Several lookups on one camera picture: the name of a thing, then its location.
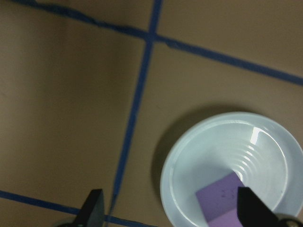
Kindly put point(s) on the purple block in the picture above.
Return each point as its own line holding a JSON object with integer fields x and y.
{"x": 213, "y": 201}

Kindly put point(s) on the light blue plastic plate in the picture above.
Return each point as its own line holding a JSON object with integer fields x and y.
{"x": 213, "y": 153}

